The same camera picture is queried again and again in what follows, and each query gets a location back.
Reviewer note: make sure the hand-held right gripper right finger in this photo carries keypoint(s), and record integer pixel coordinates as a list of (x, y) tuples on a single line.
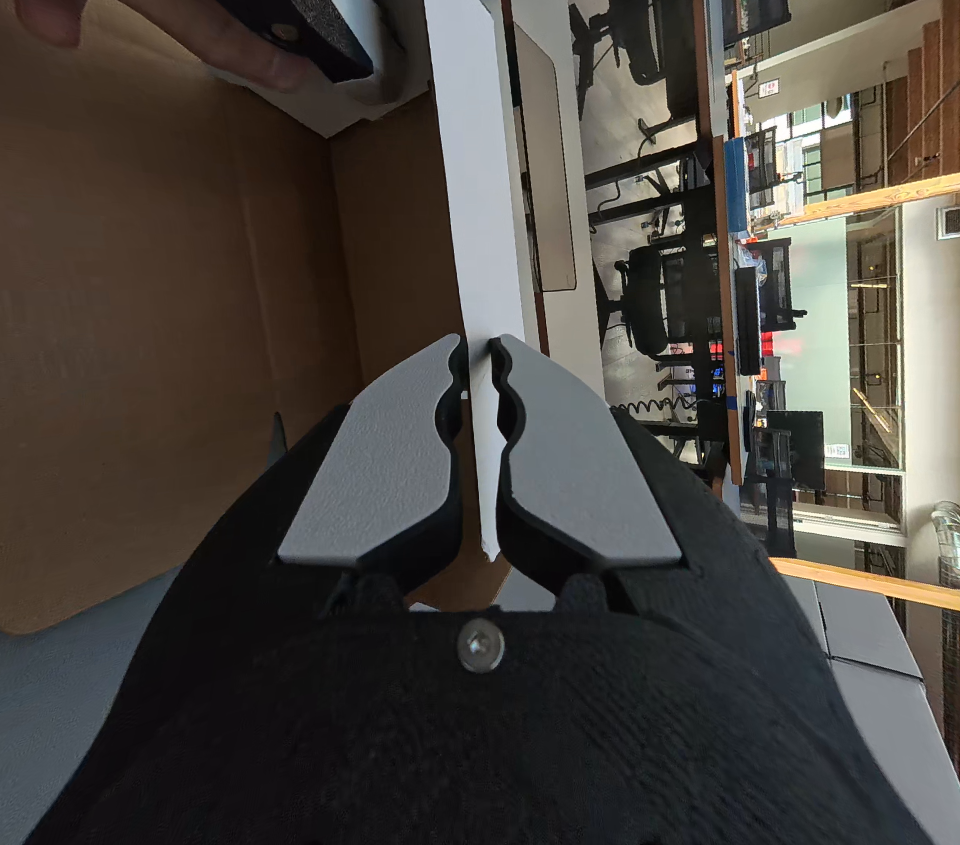
[(585, 477)]

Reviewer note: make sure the flat blue box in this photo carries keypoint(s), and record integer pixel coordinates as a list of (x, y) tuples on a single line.
[(736, 185)]

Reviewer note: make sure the small red box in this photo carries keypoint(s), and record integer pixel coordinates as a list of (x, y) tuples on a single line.
[(772, 342)]

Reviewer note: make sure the silver flexible duct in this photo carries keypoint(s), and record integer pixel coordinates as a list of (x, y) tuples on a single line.
[(946, 545)]

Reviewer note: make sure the long black device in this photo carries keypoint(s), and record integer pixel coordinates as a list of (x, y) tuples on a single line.
[(748, 320)]

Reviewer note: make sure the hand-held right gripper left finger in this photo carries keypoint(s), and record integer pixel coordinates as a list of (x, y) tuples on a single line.
[(375, 462)]

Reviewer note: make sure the white cardboard box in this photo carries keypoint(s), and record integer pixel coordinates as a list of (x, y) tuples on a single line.
[(187, 335)]

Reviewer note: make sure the black monitor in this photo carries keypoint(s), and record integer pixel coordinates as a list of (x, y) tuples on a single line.
[(795, 447)]

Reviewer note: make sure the light wooden beam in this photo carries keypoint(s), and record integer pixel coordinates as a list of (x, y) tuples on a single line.
[(870, 582), (870, 200)]

